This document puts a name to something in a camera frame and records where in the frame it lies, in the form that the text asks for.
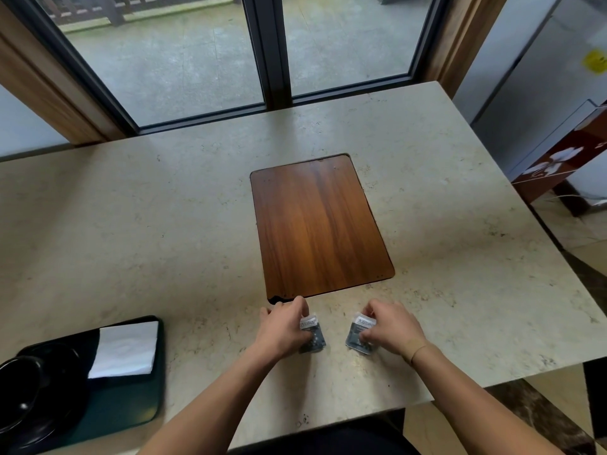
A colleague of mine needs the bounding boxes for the person's right hand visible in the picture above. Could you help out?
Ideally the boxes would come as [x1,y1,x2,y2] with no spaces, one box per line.
[358,299,430,366]

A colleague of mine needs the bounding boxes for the person's left hand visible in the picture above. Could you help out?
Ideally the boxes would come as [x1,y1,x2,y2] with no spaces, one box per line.
[253,295,315,361]

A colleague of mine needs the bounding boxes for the small clear packet dark contents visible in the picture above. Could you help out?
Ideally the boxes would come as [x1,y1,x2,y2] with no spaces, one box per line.
[345,315,377,353]
[298,314,327,354]

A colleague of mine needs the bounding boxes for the person's left forearm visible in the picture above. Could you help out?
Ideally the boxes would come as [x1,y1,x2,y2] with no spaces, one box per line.
[138,343,285,455]

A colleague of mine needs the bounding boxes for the person's right forearm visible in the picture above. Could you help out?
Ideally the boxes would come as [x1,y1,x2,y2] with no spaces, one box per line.
[409,343,565,455]

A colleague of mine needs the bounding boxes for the brown wooden board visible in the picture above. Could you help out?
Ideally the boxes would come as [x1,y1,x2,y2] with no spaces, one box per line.
[250,154,395,304]

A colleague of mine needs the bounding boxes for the white paper napkin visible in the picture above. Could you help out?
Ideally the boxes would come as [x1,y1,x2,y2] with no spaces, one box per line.
[88,320,160,379]

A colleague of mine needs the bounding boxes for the dark green tray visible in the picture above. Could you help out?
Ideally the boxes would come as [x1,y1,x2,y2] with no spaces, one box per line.
[0,316,166,455]

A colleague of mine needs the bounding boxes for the brown floral panel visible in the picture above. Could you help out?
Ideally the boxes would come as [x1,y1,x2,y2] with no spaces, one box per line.
[511,103,607,204]

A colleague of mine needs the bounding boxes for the black bowl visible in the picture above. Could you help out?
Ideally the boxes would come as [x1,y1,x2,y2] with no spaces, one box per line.
[0,343,91,451]

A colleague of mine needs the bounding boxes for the silver refrigerator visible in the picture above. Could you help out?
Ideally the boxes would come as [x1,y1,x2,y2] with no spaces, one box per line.
[453,0,607,178]

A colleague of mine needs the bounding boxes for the yellow sticker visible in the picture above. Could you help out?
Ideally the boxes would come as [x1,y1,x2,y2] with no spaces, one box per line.
[582,48,607,75]

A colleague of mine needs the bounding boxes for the white cable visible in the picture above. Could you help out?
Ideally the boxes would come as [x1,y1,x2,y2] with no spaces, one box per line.
[536,191,607,206]

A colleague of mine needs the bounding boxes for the dark metal window frame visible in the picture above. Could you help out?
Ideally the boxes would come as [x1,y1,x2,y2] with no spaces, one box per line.
[0,0,456,136]

